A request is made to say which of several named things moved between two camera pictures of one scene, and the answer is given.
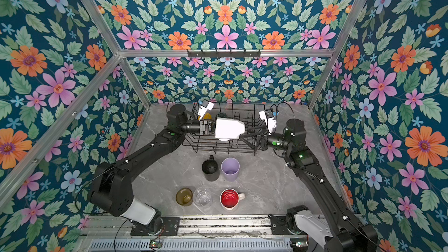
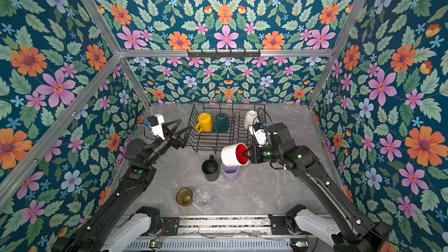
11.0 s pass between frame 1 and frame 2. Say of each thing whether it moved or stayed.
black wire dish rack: stayed
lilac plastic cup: stayed
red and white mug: moved
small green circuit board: stayed
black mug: stayed
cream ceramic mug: moved
